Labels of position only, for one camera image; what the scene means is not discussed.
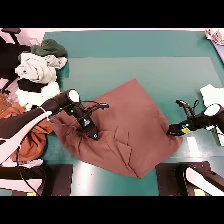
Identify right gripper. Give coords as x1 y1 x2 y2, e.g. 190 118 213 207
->
166 120 198 137

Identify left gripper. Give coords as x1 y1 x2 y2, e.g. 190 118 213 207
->
70 103 101 141

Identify red-brown shirt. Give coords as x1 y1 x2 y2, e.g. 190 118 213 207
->
49 78 184 180

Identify white garment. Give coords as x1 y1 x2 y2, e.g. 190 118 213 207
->
16 81 62 110
199 83 224 108

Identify orange garment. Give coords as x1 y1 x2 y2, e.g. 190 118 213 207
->
0 94 55 163

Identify black garment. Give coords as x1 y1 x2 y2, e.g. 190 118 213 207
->
16 78 48 94

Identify cream garment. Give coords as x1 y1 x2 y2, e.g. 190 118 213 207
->
14 52 68 85

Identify dark green garment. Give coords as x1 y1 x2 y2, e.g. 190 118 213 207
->
31 38 69 59

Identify pale garment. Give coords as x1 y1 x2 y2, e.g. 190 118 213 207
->
204 28 224 46

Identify black cable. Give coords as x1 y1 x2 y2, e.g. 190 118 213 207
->
14 146 44 197

